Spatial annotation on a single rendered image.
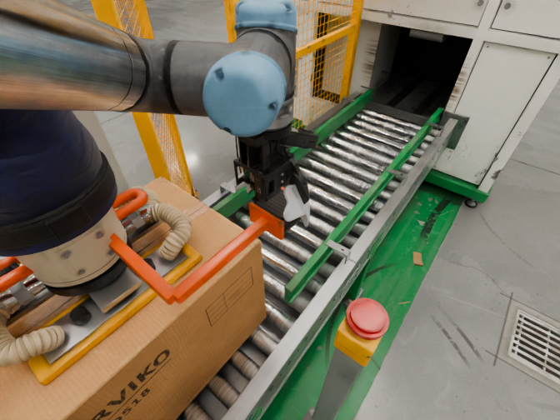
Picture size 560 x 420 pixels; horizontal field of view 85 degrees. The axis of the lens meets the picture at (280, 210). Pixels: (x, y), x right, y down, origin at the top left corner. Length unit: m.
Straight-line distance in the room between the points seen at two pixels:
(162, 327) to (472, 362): 1.50
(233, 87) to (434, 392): 1.58
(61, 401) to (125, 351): 0.11
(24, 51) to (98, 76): 0.06
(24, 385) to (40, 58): 0.59
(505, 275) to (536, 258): 0.28
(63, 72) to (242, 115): 0.14
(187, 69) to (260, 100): 0.08
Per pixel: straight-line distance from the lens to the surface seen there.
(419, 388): 1.69
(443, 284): 2.01
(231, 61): 0.31
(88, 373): 0.68
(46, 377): 0.69
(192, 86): 0.33
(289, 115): 0.46
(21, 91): 0.25
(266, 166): 0.49
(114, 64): 0.30
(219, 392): 1.02
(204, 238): 0.77
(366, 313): 0.56
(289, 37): 0.42
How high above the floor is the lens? 1.52
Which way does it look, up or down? 45 degrees down
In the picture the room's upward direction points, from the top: straight up
